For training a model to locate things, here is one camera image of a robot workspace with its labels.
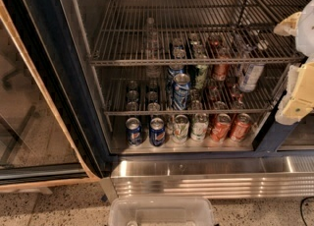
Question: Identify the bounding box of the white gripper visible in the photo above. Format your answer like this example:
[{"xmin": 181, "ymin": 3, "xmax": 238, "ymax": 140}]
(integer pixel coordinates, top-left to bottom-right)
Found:
[{"xmin": 274, "ymin": 12, "xmax": 314, "ymax": 125}]

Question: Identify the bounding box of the green soda can shelf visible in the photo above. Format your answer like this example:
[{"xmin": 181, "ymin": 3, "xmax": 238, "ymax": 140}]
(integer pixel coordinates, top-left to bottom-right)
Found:
[{"xmin": 193, "ymin": 65, "xmax": 208, "ymax": 89}]

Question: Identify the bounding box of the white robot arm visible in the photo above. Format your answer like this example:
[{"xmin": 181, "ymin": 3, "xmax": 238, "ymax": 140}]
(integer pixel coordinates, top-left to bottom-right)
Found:
[{"xmin": 274, "ymin": 0, "xmax": 314, "ymax": 125}]

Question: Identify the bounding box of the white blue can middle shelf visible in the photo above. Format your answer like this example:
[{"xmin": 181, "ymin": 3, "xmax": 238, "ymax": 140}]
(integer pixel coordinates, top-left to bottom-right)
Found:
[{"xmin": 238, "ymin": 64, "xmax": 265, "ymax": 92}]

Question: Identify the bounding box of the red soda can middle shelf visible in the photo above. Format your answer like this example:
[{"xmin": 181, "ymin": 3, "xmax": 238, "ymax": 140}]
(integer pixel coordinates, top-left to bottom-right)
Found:
[{"xmin": 212, "ymin": 64, "xmax": 229, "ymax": 82}]

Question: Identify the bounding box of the right red can bottom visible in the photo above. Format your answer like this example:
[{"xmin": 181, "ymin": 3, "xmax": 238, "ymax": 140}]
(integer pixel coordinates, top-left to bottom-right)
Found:
[{"xmin": 230, "ymin": 113, "xmax": 251, "ymax": 142}]

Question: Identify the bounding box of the red can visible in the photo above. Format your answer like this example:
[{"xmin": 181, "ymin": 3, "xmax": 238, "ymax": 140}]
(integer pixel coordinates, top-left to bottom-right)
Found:
[
  {"xmin": 210, "ymin": 113, "xmax": 231, "ymax": 142},
  {"xmin": 230, "ymin": 113, "xmax": 251, "ymax": 142}
]

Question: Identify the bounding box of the left red can bottom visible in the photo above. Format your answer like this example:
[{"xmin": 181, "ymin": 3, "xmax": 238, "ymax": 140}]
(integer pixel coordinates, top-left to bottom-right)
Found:
[{"xmin": 210, "ymin": 113, "xmax": 231, "ymax": 142}]

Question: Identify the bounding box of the stainless steel fridge base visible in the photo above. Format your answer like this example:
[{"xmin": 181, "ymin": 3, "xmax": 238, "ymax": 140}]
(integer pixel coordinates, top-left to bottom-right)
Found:
[{"xmin": 100, "ymin": 156, "xmax": 314, "ymax": 201}]

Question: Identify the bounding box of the front blue Pepsi can middle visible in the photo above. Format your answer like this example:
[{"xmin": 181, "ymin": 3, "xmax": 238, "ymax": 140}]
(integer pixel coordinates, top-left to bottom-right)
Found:
[{"xmin": 173, "ymin": 73, "xmax": 190, "ymax": 110}]

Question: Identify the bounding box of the blue pepsi can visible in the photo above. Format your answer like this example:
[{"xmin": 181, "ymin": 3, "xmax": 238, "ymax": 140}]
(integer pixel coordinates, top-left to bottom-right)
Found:
[
  {"xmin": 167, "ymin": 65, "xmax": 184, "ymax": 89},
  {"xmin": 149, "ymin": 117, "xmax": 165, "ymax": 146},
  {"xmin": 173, "ymin": 73, "xmax": 190, "ymax": 110},
  {"xmin": 126, "ymin": 117, "xmax": 142, "ymax": 145}
]

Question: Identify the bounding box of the rear blue Pepsi can middle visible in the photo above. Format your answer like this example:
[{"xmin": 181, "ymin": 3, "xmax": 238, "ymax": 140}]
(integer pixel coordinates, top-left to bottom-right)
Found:
[{"xmin": 167, "ymin": 65, "xmax": 184, "ymax": 89}]

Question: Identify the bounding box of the left green white can bottom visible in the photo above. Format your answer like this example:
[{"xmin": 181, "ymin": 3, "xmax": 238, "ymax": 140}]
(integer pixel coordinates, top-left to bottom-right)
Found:
[{"xmin": 173, "ymin": 115, "xmax": 189, "ymax": 143}]

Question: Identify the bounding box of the right blue Pepsi can bottom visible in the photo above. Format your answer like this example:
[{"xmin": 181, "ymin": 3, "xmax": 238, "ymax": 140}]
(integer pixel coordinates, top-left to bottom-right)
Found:
[{"xmin": 149, "ymin": 117, "xmax": 165, "ymax": 146}]

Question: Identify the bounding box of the left blue Pepsi can bottom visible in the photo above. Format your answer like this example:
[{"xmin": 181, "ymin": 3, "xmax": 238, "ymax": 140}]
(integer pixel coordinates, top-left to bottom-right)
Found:
[{"xmin": 126, "ymin": 117, "xmax": 142, "ymax": 145}]

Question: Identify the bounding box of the glass fridge door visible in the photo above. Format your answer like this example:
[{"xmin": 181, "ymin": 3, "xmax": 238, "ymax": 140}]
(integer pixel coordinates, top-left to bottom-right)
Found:
[{"xmin": 0, "ymin": 0, "xmax": 111, "ymax": 193}]

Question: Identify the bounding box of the clear plastic bottle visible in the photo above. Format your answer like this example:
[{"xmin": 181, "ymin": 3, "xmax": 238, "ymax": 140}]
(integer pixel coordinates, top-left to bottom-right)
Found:
[{"xmin": 144, "ymin": 18, "xmax": 162, "ymax": 79}]

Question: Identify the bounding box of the clear plastic bin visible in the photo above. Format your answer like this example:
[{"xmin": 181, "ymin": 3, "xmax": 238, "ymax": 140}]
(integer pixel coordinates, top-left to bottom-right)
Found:
[{"xmin": 108, "ymin": 197, "xmax": 215, "ymax": 226}]

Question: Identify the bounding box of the upper wire fridge shelf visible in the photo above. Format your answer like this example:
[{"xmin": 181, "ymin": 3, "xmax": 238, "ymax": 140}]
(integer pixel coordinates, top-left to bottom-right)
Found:
[{"xmin": 90, "ymin": 0, "xmax": 309, "ymax": 67}]

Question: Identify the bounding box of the wire fridge shelf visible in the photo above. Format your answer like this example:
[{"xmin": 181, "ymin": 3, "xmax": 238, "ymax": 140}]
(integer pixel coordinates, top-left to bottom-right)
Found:
[
  {"xmin": 90, "ymin": 0, "xmax": 309, "ymax": 67},
  {"xmin": 104, "ymin": 65, "xmax": 285, "ymax": 116}
]

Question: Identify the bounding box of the black cable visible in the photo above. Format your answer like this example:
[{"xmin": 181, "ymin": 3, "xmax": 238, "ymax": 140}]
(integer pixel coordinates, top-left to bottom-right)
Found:
[{"xmin": 299, "ymin": 196, "xmax": 314, "ymax": 226}]

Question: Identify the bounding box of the middle wire fridge shelf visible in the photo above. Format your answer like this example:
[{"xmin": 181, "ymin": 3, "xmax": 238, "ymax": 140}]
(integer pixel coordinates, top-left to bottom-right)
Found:
[{"xmin": 104, "ymin": 65, "xmax": 285, "ymax": 116}]

